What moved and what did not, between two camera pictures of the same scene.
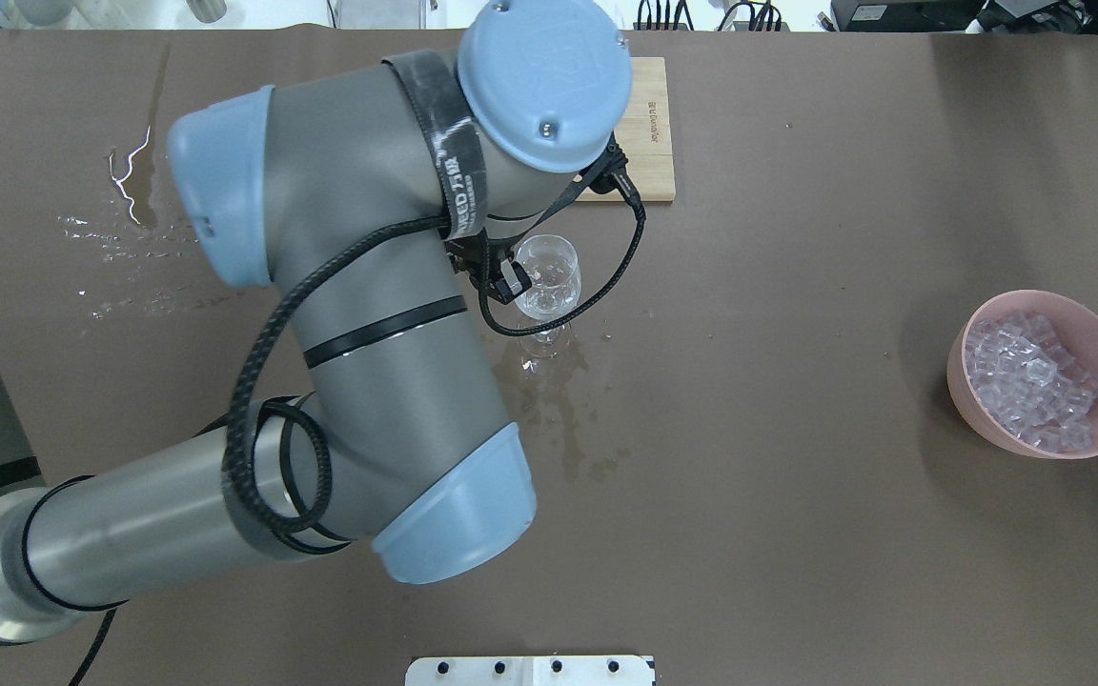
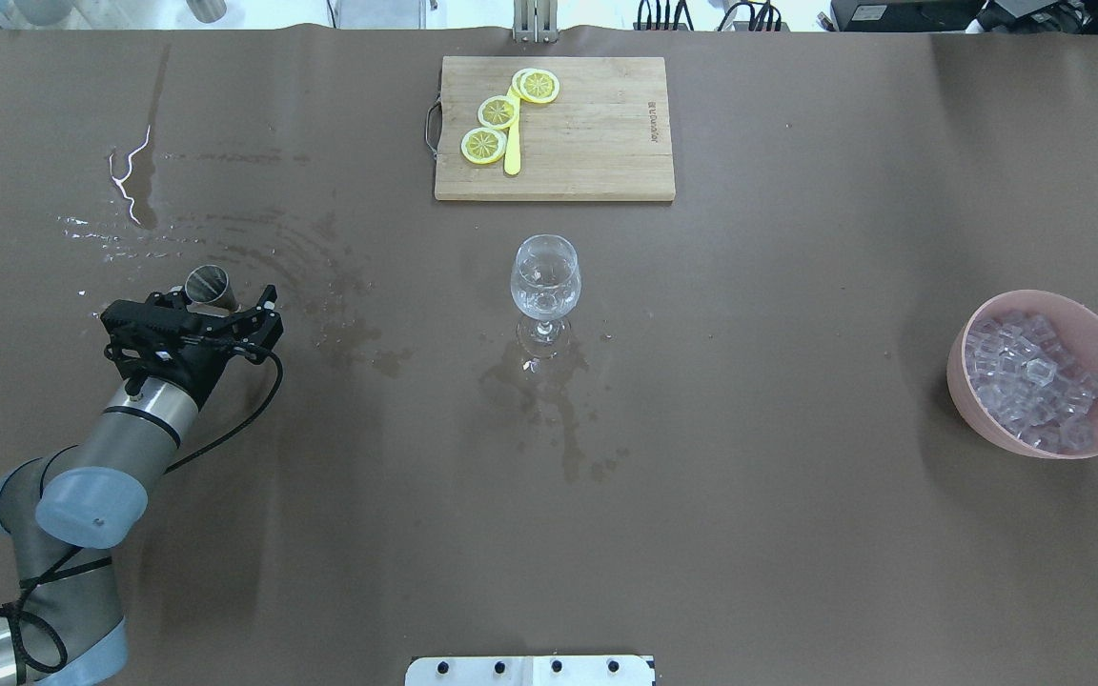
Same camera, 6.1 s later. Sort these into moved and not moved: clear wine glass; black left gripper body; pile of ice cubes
Moved: black left gripper body
Not moved: pile of ice cubes; clear wine glass
